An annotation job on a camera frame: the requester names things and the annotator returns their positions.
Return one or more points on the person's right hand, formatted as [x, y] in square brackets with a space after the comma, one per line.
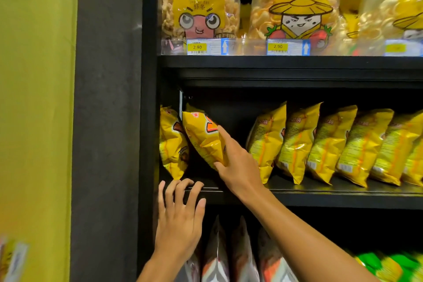
[241, 169]

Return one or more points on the person's left hand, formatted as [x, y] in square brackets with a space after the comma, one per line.
[178, 225]

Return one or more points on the row of plain white bags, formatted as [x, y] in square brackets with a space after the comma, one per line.
[241, 258]

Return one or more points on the black metal shelf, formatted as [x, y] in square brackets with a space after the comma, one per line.
[264, 64]

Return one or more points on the green fries snack bag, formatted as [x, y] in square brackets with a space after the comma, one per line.
[377, 268]
[410, 268]

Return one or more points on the large clear chip bags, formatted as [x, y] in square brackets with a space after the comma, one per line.
[291, 1]

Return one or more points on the person's right forearm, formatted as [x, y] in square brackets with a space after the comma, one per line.
[304, 242]

